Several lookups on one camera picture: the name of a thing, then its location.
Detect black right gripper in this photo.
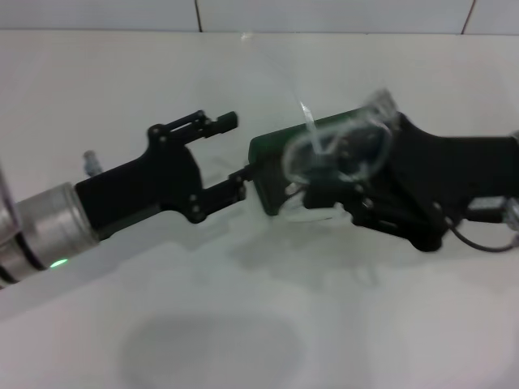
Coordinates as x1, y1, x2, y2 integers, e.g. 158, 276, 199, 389
303, 113, 515, 253

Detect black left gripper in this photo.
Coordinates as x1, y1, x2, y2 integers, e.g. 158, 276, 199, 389
75, 109, 256, 241

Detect green glasses case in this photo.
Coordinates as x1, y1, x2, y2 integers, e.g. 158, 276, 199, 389
247, 109, 390, 218

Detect clear white glasses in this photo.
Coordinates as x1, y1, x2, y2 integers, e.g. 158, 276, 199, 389
240, 31, 401, 224

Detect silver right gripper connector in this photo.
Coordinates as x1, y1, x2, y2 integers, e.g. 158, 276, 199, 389
504, 200, 519, 234

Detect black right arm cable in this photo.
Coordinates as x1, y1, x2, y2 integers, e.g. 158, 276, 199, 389
445, 216, 519, 253

